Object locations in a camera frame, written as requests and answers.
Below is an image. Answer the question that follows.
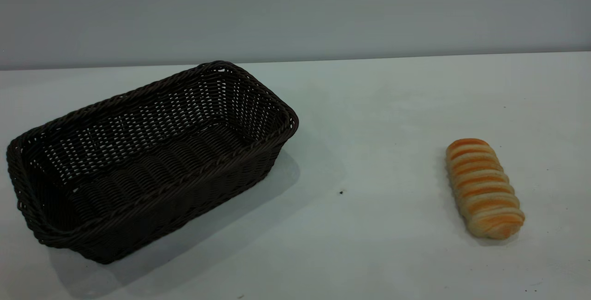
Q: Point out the black woven wicker basket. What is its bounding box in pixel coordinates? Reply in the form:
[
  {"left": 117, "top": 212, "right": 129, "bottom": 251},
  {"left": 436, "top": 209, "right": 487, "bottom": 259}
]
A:
[{"left": 6, "top": 60, "right": 300, "bottom": 264}]

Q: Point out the orange striped bread roll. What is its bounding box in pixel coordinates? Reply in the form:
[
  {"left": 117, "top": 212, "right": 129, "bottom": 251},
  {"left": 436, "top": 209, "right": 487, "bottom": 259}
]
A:
[{"left": 445, "top": 138, "right": 525, "bottom": 240}]

